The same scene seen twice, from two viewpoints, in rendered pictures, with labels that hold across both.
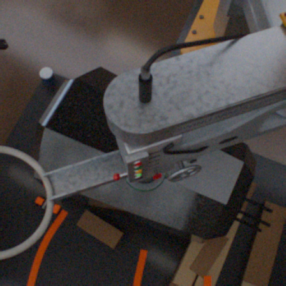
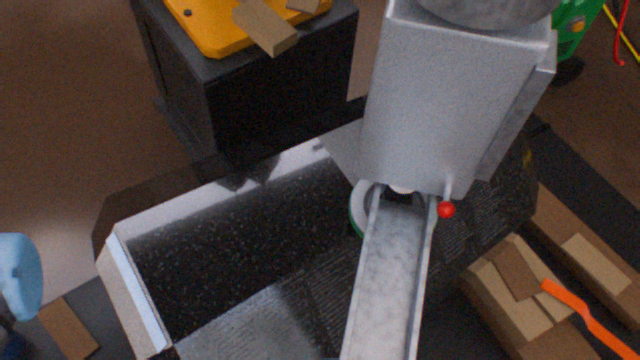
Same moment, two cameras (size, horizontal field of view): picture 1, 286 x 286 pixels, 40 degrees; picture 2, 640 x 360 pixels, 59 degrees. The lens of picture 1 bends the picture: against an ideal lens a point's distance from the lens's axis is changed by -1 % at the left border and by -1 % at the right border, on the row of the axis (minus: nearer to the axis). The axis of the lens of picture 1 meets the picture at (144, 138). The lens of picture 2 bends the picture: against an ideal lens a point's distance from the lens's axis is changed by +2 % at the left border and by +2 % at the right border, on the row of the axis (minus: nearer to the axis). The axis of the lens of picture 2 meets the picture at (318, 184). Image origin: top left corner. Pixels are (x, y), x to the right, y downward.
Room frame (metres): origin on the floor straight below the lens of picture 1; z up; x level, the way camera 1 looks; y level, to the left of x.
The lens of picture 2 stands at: (0.39, 0.66, 2.07)
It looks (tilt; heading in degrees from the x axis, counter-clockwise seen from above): 60 degrees down; 298
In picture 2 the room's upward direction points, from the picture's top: 5 degrees clockwise
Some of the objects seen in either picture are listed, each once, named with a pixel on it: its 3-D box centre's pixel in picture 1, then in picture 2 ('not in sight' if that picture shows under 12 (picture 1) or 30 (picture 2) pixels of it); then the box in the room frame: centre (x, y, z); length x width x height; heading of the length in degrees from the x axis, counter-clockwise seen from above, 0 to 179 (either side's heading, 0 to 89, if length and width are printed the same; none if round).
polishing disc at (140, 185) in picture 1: (144, 169); (393, 206); (0.53, 0.00, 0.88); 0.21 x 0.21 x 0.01
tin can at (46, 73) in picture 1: (48, 76); (1, 341); (1.49, 0.76, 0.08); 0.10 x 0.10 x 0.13
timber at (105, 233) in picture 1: (100, 229); not in sight; (0.32, 0.30, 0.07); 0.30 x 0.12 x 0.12; 59
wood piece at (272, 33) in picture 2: not in sight; (264, 26); (1.18, -0.37, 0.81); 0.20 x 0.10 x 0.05; 165
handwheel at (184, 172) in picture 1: (181, 165); not in sight; (0.45, -0.15, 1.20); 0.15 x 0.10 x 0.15; 110
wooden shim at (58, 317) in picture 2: not in sight; (67, 330); (1.36, 0.62, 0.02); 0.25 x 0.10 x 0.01; 166
